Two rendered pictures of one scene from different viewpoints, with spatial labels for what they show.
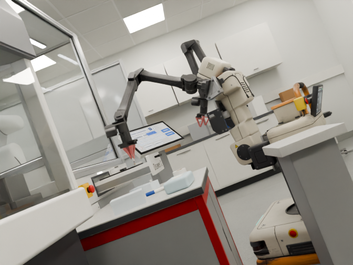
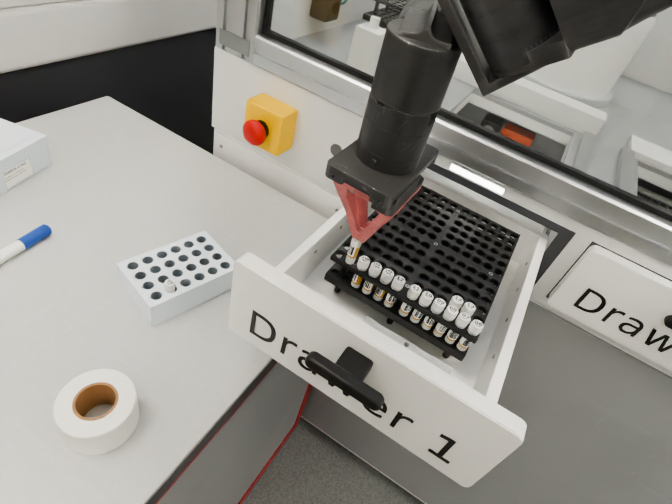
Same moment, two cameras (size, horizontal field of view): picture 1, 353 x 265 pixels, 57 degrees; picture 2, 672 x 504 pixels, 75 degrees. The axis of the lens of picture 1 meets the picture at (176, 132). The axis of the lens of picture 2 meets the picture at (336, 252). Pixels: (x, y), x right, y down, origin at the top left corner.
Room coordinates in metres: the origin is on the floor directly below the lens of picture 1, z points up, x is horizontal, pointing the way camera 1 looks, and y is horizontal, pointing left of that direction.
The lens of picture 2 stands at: (1.87, -0.07, 1.23)
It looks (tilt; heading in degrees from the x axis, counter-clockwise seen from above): 42 degrees down; 102
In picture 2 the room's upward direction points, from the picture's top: 17 degrees clockwise
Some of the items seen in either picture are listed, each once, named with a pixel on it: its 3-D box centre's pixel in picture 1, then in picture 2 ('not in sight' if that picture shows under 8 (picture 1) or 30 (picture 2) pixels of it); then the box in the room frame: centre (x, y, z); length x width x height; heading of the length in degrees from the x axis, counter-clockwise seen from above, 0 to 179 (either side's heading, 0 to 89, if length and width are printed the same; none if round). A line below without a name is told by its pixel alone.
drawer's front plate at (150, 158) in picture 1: (155, 162); (355, 368); (1.87, 0.17, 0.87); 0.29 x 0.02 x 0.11; 173
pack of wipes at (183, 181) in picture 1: (179, 182); not in sight; (1.27, 0.06, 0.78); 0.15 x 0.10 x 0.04; 169
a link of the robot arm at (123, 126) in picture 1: (122, 128); (416, 64); (1.81, 0.27, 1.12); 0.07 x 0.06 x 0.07; 100
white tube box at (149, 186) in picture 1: (145, 189); (180, 275); (1.61, 0.24, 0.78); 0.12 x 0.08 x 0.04; 68
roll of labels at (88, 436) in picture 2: (180, 173); (98, 410); (1.66, 0.06, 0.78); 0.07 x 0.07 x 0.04
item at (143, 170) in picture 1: (122, 177); (427, 260); (1.89, 0.38, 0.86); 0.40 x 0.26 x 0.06; 83
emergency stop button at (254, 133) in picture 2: (90, 189); (256, 131); (1.57, 0.48, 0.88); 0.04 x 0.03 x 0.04; 173
